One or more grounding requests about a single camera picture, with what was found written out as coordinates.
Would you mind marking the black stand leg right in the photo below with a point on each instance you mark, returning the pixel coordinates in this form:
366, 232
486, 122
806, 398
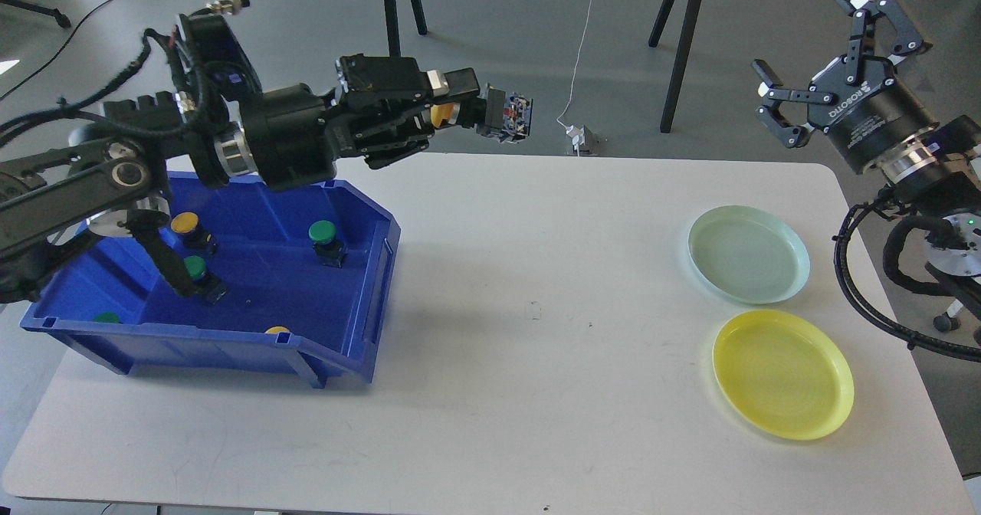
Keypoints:
681, 56

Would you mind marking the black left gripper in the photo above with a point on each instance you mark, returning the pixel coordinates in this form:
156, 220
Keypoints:
295, 136

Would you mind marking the green button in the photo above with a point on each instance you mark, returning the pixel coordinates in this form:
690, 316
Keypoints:
210, 287
327, 244

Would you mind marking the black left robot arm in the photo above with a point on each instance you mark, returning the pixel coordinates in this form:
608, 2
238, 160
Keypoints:
194, 93

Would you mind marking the yellow plate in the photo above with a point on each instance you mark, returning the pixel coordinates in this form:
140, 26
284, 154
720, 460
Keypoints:
783, 375

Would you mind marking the blue plastic bin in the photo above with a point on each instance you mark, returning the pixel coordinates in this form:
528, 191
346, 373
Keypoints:
335, 315

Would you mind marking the white power plug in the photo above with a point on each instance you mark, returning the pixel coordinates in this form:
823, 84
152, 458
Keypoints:
582, 141

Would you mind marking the black stand leg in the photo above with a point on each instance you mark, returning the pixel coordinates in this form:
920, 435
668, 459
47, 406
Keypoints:
392, 24
681, 56

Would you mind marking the office chair base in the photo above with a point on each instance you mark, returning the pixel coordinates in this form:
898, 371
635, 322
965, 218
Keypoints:
948, 320

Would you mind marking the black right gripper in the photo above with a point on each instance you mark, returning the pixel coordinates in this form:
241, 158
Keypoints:
871, 110

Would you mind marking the green button bin corner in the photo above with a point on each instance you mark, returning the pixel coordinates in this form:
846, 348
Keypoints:
107, 317

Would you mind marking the yellow button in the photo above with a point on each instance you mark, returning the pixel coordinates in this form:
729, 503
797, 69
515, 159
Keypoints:
510, 115
193, 234

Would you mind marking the black stand leg left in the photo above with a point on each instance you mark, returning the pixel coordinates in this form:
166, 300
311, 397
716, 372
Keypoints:
392, 24

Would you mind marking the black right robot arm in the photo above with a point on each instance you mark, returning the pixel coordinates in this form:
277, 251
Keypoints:
932, 190

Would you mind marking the light green plate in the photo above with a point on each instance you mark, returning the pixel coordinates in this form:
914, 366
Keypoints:
747, 255

